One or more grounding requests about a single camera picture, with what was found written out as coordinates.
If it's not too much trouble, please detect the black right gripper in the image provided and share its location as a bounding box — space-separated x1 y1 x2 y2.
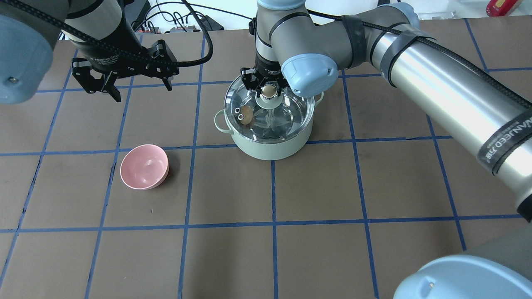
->
241 56 290 97

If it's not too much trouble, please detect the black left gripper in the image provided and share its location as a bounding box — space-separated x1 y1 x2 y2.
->
71 25 180 103

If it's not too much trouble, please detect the brown egg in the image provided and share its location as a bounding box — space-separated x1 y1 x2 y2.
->
238 105 254 125

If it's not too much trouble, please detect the glass pot lid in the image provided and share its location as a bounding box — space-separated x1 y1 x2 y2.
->
224 78 323 144

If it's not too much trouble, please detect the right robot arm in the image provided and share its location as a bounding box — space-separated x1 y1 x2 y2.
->
242 0 532 299

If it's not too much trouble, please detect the pale green electric pot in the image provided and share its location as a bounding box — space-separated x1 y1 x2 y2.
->
214 82 324 161

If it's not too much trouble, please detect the pink bowl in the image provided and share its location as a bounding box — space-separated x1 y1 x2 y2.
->
120 144 170 190

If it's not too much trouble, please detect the red bottle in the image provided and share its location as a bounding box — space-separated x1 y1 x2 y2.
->
485 0 523 17

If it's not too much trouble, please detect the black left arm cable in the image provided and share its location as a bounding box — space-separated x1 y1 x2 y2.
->
0 0 214 67

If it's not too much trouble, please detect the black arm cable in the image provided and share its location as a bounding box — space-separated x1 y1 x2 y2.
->
308 8 532 110
0 0 214 67

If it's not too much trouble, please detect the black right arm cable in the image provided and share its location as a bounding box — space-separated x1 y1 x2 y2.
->
308 8 532 110

